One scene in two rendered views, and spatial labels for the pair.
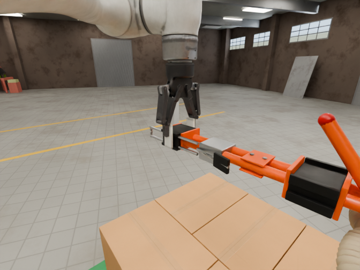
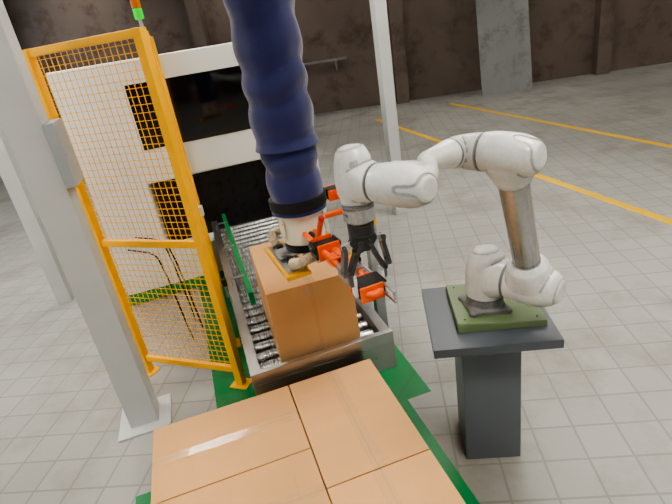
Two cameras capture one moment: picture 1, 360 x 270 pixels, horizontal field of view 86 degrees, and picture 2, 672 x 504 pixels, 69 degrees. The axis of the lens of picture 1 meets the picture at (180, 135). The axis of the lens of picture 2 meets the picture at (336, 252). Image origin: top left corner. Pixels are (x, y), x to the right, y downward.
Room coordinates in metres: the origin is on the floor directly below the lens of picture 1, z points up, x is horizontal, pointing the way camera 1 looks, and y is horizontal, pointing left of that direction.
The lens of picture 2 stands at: (1.72, 0.48, 1.97)
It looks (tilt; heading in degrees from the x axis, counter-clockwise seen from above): 25 degrees down; 206
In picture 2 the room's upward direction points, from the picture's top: 9 degrees counter-clockwise
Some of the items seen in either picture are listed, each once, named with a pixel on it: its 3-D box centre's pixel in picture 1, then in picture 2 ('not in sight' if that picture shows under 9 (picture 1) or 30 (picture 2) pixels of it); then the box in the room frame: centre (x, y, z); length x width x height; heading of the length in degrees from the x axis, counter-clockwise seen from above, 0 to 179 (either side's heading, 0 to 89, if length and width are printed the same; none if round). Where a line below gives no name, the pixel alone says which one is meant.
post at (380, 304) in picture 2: not in sight; (377, 289); (-0.70, -0.45, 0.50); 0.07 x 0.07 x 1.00; 40
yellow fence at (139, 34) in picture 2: not in sight; (145, 234); (-0.26, -1.66, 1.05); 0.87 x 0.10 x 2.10; 92
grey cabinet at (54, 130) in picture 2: not in sight; (64, 152); (0.07, -1.65, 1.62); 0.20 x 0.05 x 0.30; 40
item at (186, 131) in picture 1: (181, 135); (366, 287); (0.55, 0.00, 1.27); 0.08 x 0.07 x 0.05; 44
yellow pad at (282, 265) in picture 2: not in sight; (285, 256); (0.18, -0.49, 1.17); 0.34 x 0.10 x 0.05; 44
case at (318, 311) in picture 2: not in sight; (302, 292); (-0.22, -0.69, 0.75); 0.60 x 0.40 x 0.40; 38
